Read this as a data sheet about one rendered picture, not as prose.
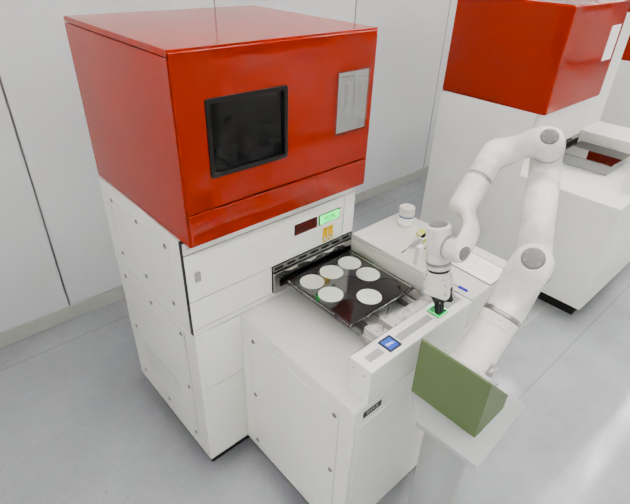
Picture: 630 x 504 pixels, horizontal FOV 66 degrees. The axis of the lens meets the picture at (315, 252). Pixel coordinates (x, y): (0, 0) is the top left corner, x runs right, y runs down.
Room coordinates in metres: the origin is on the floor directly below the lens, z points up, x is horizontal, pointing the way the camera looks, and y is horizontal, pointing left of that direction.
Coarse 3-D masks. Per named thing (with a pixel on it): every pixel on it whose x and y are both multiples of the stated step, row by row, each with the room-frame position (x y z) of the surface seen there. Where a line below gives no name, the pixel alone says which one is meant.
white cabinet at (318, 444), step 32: (256, 352) 1.38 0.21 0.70; (256, 384) 1.39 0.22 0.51; (288, 384) 1.24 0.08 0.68; (256, 416) 1.40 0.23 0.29; (288, 416) 1.24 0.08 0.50; (320, 416) 1.11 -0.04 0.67; (352, 416) 1.01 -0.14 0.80; (384, 416) 1.12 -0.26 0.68; (288, 448) 1.24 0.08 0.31; (320, 448) 1.10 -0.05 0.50; (352, 448) 1.01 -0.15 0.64; (384, 448) 1.14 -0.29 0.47; (416, 448) 1.31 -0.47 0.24; (320, 480) 1.10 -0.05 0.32; (352, 480) 1.02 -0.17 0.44; (384, 480) 1.17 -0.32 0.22
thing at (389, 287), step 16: (352, 256) 1.79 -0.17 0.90; (352, 272) 1.66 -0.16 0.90; (384, 272) 1.67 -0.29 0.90; (304, 288) 1.54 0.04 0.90; (320, 288) 1.54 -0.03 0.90; (352, 288) 1.55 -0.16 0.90; (368, 288) 1.56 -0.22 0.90; (384, 288) 1.56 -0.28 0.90; (400, 288) 1.56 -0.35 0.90; (336, 304) 1.45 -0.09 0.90; (352, 304) 1.45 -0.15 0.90; (368, 304) 1.45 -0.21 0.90; (352, 320) 1.36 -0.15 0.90
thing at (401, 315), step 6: (420, 300) 1.52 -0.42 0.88; (408, 306) 1.48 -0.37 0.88; (414, 306) 1.48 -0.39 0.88; (420, 306) 1.48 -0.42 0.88; (396, 312) 1.44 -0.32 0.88; (402, 312) 1.44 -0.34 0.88; (408, 312) 1.44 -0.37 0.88; (414, 312) 1.44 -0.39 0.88; (396, 318) 1.40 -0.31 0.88; (402, 318) 1.40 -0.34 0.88; (378, 324) 1.36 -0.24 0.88; (366, 336) 1.30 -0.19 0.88; (366, 342) 1.29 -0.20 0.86
